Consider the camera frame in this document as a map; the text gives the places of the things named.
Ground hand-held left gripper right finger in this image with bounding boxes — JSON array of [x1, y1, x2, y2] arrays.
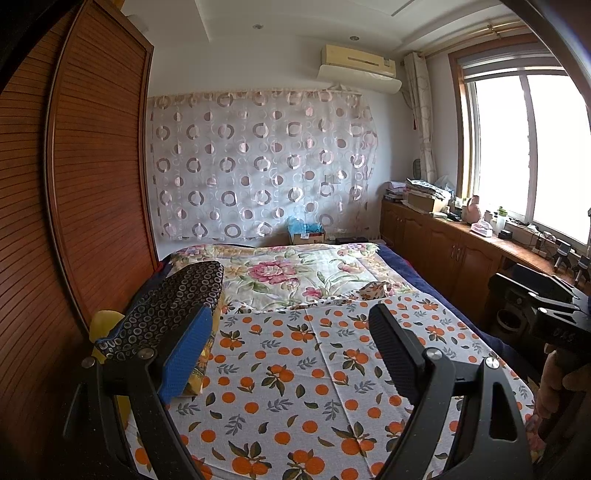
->
[[368, 302, 534, 480]]

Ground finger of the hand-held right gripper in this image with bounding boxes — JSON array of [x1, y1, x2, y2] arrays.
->
[[507, 264, 581, 307]]

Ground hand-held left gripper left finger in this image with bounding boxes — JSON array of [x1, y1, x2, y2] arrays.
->
[[62, 305, 214, 480]]

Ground circle-print dark shirt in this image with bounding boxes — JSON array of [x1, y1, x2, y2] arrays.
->
[[95, 260, 225, 361]]

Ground person's right hand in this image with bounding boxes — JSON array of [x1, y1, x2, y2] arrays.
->
[[536, 351, 591, 439]]

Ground black round bin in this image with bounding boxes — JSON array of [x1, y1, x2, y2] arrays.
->
[[496, 308, 525, 333]]

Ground small floral cloth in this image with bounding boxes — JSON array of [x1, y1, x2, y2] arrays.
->
[[360, 281, 394, 303]]

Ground navy blue blanket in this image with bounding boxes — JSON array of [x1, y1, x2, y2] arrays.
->
[[376, 244, 541, 384]]

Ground golden yellow pillow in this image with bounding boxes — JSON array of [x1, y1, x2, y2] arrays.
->
[[89, 295, 219, 398]]

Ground orange-print bedsheet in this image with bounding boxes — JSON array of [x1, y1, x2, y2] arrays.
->
[[120, 293, 546, 480]]

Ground wooden low cabinet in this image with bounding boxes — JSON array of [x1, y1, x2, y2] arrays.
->
[[379, 196, 591, 352]]

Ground floral quilt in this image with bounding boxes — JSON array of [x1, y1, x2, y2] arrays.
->
[[164, 242, 416, 315]]

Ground cardboard box with blue cloth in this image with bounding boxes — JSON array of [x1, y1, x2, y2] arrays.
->
[[287, 217, 326, 245]]

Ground plain cardboard box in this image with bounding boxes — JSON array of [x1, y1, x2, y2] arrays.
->
[[406, 191, 446, 212]]

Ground pile of papers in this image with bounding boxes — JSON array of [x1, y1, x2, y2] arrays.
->
[[383, 175, 455, 201]]

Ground circle-patterned sheer curtain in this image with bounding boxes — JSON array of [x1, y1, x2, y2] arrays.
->
[[147, 88, 379, 241]]

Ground beige window curtain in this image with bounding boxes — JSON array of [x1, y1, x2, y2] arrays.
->
[[404, 51, 438, 185]]

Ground wooden slatted wardrobe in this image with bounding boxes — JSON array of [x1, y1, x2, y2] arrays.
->
[[0, 0, 160, 462]]

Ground brass curtain rod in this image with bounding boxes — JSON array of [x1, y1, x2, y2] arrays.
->
[[422, 25, 532, 58]]

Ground wall air conditioner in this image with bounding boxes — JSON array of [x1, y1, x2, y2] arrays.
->
[[316, 44, 402, 95]]

